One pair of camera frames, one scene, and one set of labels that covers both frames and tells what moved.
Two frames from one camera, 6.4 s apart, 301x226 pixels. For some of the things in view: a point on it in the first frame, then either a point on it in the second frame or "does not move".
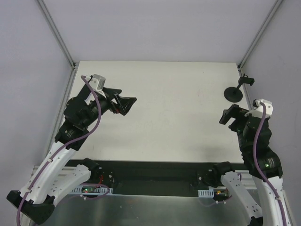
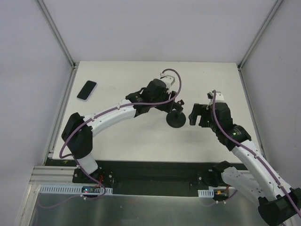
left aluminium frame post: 59,38 does not move
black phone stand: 234,94 to 176,118
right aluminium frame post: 275,5 does not move
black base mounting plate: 155,178 does not move
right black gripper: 235,120 to 203,115
